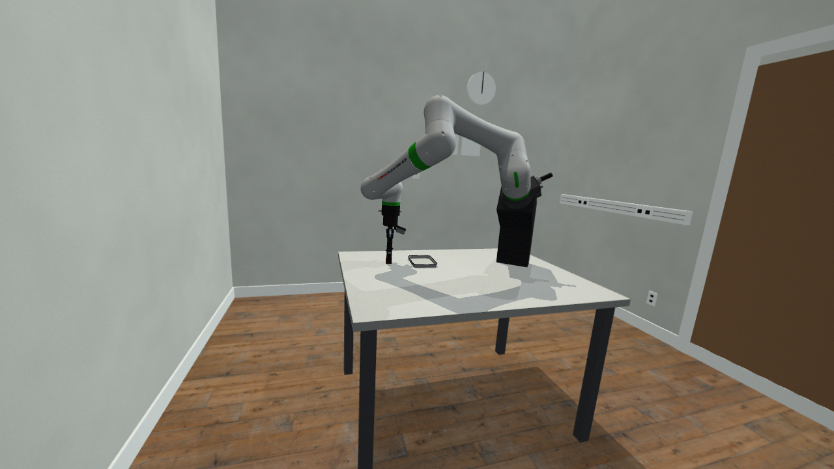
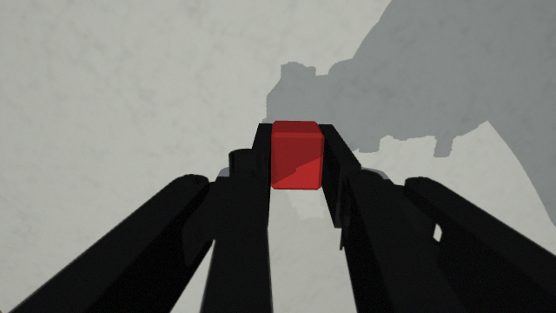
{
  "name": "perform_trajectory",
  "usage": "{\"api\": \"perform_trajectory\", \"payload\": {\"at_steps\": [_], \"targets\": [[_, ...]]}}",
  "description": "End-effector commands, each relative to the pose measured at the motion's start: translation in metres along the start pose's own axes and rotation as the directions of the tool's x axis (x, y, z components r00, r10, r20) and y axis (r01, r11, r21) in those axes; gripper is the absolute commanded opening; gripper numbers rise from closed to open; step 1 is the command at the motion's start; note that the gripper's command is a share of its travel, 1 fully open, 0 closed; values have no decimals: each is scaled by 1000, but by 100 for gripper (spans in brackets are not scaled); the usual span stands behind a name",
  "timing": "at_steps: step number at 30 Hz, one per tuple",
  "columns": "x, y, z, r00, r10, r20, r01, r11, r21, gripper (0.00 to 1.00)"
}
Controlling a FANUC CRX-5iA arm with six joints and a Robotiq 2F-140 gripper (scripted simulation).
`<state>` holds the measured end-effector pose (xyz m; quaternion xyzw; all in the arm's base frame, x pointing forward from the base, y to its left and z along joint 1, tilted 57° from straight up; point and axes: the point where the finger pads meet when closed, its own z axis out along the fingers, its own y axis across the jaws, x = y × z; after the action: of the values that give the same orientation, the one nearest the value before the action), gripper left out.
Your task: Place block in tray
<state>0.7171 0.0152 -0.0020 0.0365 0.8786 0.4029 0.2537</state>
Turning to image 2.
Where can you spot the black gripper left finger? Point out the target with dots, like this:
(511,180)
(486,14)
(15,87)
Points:
(144,264)

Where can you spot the red block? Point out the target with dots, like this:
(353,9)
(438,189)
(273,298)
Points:
(297,149)

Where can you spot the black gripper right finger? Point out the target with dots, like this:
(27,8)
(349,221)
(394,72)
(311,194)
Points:
(488,266)

